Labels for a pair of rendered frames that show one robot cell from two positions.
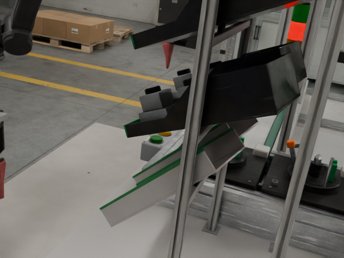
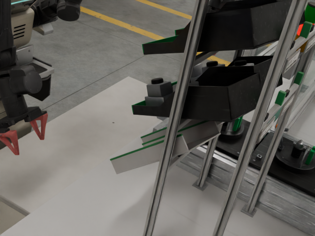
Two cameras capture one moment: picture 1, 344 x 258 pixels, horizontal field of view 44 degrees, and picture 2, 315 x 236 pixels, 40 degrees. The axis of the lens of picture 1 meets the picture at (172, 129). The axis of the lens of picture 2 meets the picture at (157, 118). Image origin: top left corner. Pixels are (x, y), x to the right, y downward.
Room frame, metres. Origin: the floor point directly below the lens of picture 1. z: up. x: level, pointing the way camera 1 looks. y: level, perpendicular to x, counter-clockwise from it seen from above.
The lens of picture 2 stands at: (-0.20, -0.10, 1.74)
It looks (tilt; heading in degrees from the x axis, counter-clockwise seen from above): 31 degrees down; 8
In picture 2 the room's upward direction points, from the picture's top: 12 degrees clockwise
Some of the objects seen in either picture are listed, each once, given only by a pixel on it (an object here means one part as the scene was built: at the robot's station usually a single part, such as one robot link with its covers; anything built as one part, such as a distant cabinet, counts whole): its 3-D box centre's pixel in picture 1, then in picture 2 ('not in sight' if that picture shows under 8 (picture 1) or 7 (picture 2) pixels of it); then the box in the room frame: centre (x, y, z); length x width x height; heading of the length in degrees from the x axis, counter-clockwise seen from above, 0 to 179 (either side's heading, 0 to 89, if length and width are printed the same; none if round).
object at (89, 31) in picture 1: (68, 29); not in sight; (6.73, 1.81, 0.20); 1.20 x 0.80 x 0.41; 74
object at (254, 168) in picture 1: (221, 160); (222, 130); (1.13, -0.16, 0.96); 0.24 x 0.24 x 0.02; 72
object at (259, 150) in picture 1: (261, 153); not in sight; (1.19, -0.28, 0.97); 0.05 x 0.05 x 0.04; 72
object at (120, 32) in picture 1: (95, 30); not in sight; (7.72, 1.59, 0.07); 1.20 x 0.82 x 0.14; 81
